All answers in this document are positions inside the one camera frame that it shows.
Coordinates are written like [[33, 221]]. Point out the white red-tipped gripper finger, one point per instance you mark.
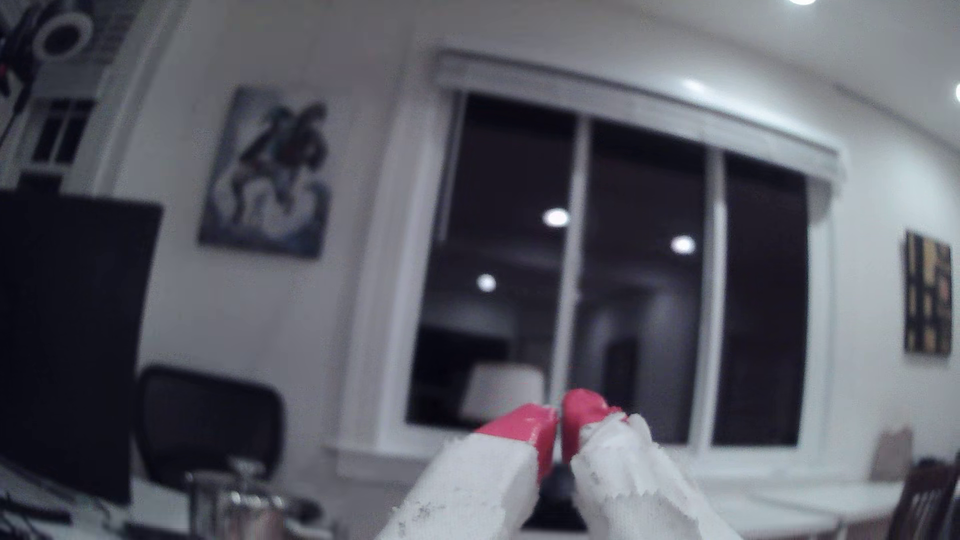
[[637, 487], [480, 480]]

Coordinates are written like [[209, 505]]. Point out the white lamp shade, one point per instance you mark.
[[501, 391]]

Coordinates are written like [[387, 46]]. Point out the white dining table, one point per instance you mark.
[[810, 502]]

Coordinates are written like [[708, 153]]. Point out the large white-framed window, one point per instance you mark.
[[637, 285]]

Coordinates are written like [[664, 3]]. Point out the shiny metal pot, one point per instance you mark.
[[236, 510]]

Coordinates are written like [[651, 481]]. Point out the beige upholstered chair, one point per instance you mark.
[[892, 454]]

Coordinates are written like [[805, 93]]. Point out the black office chair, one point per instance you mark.
[[206, 424]]

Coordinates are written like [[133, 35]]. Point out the dark wooden dining chair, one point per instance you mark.
[[926, 502]]

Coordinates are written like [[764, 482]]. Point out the black computer monitor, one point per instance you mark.
[[67, 337]]

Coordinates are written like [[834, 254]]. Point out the small paned window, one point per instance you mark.
[[60, 131]]

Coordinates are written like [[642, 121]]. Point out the dark gold wall art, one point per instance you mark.
[[928, 292]]

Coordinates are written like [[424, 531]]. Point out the horse rider wall painting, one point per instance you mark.
[[266, 176]]

